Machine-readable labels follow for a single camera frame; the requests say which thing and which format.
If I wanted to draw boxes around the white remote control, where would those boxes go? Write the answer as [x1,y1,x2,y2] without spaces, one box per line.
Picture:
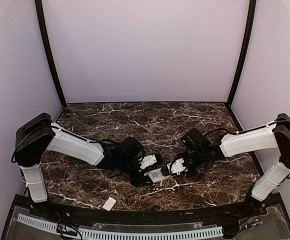
[144,166,180,183]

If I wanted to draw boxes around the white battery cover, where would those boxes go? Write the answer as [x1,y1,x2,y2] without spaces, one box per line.
[102,196,117,211]

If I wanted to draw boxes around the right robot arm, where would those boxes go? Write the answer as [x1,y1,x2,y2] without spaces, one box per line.
[180,113,290,217]

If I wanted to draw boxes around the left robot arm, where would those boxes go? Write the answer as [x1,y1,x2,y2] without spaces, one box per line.
[11,113,156,218]

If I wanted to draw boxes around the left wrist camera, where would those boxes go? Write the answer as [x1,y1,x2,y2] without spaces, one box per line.
[139,153,163,171]

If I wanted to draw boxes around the black front rail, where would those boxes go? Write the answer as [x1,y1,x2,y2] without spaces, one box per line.
[44,199,248,226]

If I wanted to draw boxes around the white slotted cable duct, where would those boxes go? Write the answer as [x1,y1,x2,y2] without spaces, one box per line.
[17,214,223,240]

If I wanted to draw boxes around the right black frame post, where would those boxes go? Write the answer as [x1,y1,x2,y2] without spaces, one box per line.
[226,0,257,108]

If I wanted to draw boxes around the black frame post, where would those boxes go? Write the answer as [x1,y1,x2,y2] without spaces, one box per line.
[34,0,67,108]
[226,0,257,108]

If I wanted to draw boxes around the left black frame post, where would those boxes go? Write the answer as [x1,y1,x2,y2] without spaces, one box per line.
[34,0,67,108]

